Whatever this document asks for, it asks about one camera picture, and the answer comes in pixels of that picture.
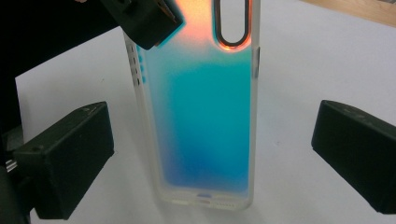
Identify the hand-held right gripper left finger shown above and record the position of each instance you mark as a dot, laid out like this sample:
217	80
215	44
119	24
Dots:
68	158

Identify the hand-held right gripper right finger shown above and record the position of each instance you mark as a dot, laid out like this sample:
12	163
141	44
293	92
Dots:
358	149

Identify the iridescent translucent phone case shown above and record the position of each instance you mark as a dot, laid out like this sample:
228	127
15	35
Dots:
202	118

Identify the wooden board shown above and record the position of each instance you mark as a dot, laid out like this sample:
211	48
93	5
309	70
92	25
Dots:
361	11

